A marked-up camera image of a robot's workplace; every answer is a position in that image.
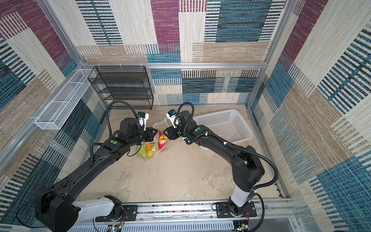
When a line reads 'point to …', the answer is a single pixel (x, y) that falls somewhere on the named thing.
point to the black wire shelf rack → (123, 86)
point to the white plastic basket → (228, 124)
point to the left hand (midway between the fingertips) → (158, 128)
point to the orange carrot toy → (149, 146)
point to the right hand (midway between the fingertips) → (168, 131)
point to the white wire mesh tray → (58, 110)
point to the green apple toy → (142, 151)
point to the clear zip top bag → (160, 126)
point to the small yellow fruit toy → (150, 153)
